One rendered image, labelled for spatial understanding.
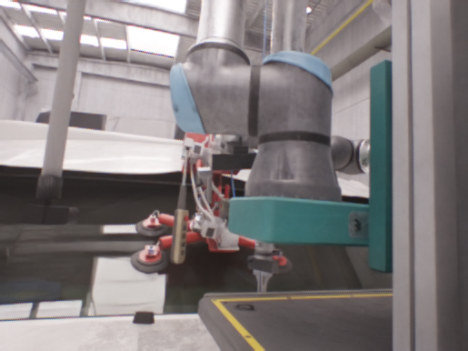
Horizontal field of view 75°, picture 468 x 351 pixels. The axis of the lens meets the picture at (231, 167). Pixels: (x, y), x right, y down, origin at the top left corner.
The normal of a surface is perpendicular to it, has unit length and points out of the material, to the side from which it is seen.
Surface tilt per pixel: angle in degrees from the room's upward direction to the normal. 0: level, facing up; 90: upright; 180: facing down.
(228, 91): 95
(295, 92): 90
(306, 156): 73
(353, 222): 90
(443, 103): 90
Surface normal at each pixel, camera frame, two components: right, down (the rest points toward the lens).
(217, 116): -0.11, 0.60
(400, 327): -0.94, -0.11
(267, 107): -0.11, 0.35
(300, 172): 0.01, -0.43
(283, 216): 0.33, -0.11
